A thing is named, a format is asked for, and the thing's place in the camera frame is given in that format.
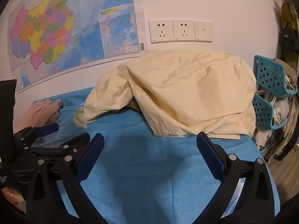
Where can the colourful wall map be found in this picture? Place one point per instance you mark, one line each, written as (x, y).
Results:
(58, 28)

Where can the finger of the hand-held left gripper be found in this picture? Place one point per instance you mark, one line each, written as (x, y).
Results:
(48, 128)
(78, 140)

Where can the hanging olive clothes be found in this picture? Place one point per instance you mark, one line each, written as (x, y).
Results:
(288, 11)

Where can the person's left hand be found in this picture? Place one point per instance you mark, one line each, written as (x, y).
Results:
(12, 197)

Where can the black hanging bag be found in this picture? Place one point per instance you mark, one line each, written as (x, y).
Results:
(288, 38)

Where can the teal plastic basket rack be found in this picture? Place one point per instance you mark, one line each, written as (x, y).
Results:
(292, 121)

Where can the blue bed sheet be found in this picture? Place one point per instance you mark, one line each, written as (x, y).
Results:
(144, 168)

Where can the white wall socket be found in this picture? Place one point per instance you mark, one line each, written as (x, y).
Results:
(160, 30)
(183, 30)

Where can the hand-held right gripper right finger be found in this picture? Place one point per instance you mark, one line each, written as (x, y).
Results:
(210, 155)

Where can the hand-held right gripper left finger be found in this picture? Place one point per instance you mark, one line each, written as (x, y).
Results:
(91, 155)

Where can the olive green garment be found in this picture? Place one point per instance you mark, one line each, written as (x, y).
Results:
(134, 106)

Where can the cream jacket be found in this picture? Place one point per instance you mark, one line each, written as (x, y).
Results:
(186, 86)

